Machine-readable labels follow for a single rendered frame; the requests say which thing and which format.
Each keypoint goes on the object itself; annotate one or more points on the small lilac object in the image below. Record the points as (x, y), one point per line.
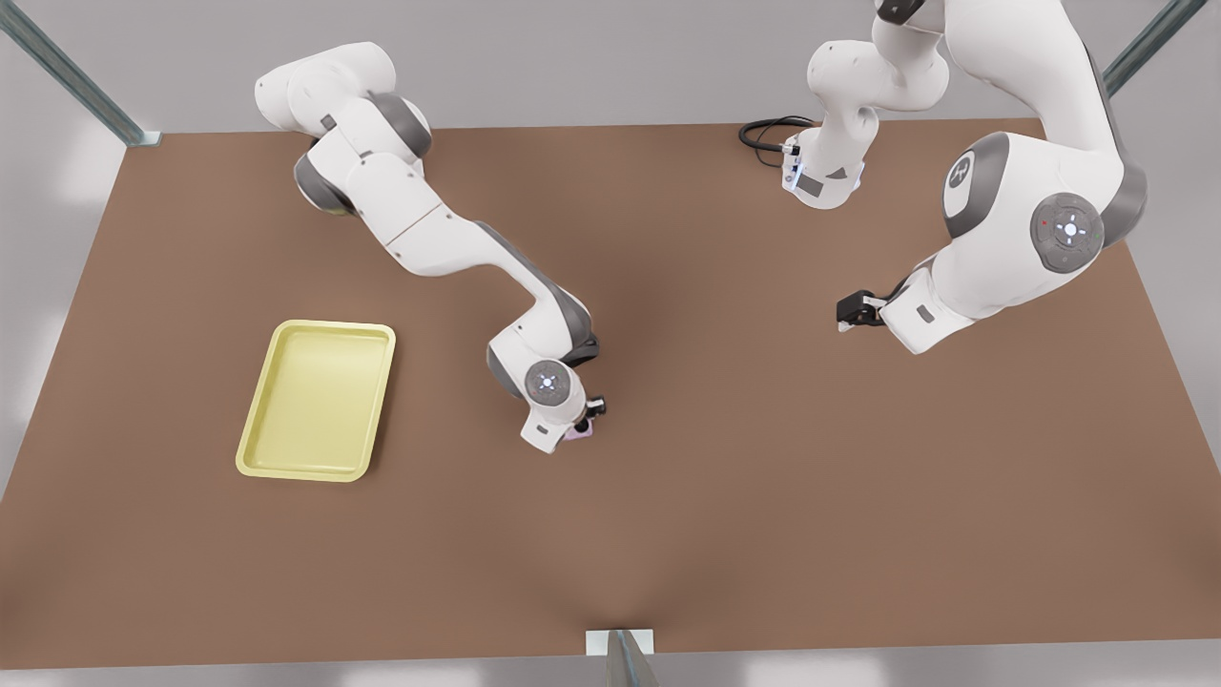
(580, 431)

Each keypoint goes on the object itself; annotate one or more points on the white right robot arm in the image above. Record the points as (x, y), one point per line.
(429, 229)

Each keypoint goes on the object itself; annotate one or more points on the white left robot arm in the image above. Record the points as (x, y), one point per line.
(1030, 191)

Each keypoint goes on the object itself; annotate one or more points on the yellow rectangular tray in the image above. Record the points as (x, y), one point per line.
(317, 401)

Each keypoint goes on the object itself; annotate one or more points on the silver frame post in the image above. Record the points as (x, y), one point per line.
(1149, 38)
(76, 81)
(625, 658)

